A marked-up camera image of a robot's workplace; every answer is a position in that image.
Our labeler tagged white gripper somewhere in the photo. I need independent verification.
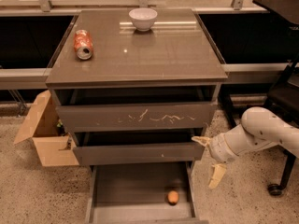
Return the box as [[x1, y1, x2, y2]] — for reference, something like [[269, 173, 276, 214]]
[[192, 133, 237, 189]]

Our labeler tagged orange fruit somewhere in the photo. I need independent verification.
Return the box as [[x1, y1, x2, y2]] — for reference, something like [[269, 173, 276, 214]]
[[167, 190, 179, 204]]

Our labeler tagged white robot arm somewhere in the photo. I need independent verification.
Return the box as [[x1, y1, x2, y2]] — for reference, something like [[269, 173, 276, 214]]
[[192, 106, 299, 189]]

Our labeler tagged grey drawer cabinet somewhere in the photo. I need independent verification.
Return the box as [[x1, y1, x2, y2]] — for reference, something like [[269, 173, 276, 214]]
[[45, 7, 229, 224]]

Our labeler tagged grey bottom drawer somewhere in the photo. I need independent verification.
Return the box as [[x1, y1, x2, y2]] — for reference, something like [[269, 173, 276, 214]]
[[85, 162, 209, 224]]

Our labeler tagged grey drawer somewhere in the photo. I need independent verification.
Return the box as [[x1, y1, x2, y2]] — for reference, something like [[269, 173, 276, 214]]
[[85, 162, 209, 224], [73, 129, 204, 165], [55, 87, 217, 133]]

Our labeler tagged grey middle drawer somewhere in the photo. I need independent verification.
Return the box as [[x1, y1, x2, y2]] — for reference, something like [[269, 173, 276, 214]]
[[73, 129, 204, 165]]

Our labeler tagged grey top drawer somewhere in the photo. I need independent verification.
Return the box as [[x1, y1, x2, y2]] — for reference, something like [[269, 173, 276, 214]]
[[55, 87, 217, 133]]

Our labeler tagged black office chair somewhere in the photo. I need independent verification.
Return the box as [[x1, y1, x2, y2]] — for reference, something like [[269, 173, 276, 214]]
[[219, 0, 299, 197]]

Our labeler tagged metal window railing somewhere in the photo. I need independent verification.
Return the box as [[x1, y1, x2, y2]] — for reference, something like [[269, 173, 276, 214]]
[[0, 0, 287, 90]]

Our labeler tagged white bowl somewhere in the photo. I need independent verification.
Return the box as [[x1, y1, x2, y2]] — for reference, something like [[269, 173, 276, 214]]
[[129, 7, 158, 32]]

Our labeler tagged brown cardboard box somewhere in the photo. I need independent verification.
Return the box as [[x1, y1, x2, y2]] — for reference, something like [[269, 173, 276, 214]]
[[14, 91, 78, 167]]

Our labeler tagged red soda can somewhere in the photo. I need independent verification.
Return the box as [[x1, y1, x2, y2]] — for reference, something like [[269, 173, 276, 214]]
[[74, 30, 93, 60]]

